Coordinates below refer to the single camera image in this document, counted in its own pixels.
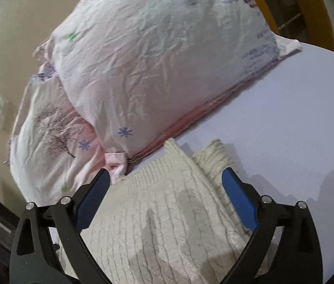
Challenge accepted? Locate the large floral pink pillow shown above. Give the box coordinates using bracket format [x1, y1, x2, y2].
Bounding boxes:
[33, 0, 302, 164]

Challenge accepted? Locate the cream knitted garment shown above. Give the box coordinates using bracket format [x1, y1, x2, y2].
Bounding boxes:
[57, 138, 269, 284]

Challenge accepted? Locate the white wall switch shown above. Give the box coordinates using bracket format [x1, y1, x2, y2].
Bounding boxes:
[0, 92, 9, 121]

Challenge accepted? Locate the wooden headboard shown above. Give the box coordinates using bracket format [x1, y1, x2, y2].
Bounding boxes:
[235, 0, 334, 53]

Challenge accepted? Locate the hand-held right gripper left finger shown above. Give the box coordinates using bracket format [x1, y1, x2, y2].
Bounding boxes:
[9, 168, 112, 284]

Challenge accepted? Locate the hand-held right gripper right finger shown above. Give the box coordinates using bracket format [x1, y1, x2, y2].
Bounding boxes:
[214, 167, 324, 284]

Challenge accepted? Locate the small floral pink pillow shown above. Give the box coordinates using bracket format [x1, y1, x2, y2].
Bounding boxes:
[7, 62, 126, 208]

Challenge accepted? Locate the white bed sheet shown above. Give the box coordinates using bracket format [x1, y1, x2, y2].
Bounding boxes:
[120, 42, 334, 284]

